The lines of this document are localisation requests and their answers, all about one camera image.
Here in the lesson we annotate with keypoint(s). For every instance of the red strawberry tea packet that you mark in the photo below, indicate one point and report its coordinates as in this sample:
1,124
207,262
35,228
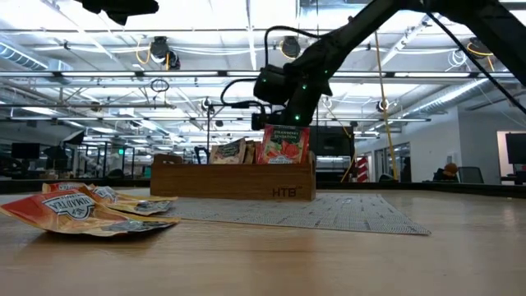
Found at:
283,146

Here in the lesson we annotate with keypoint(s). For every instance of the wooden compartment tea box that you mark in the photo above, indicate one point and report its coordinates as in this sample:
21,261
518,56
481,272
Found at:
230,181

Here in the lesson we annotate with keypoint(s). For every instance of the orange mango tea packet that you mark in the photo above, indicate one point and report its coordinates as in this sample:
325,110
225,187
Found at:
61,214
61,187
123,200

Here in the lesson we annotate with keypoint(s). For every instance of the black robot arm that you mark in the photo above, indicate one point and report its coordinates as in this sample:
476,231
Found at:
201,155

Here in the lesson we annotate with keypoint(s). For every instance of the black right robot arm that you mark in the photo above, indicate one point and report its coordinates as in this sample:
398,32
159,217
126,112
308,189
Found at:
349,37

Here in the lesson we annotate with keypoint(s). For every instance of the large black screen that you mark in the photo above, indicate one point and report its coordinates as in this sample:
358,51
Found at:
333,141

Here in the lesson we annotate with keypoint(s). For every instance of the grey woven placemat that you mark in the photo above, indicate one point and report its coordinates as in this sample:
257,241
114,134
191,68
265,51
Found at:
328,214

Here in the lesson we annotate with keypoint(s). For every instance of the small dark monitor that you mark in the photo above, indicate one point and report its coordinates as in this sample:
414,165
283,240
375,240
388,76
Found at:
25,151

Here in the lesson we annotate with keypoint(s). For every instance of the person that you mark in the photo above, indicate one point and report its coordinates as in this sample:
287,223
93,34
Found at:
446,172

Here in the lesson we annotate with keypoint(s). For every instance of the grey office chair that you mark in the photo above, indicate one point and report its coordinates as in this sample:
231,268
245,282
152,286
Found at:
470,174

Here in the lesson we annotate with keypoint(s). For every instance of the black monitor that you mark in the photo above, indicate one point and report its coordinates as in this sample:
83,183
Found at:
515,148

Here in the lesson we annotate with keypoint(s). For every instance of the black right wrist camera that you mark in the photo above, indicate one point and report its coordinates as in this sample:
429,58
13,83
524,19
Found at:
269,84

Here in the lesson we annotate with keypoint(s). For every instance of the red white striped post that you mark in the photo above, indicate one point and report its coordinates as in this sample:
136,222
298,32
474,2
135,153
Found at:
362,168

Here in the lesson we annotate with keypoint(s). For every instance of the black aluminium table frame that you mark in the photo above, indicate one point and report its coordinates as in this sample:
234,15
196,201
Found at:
411,186

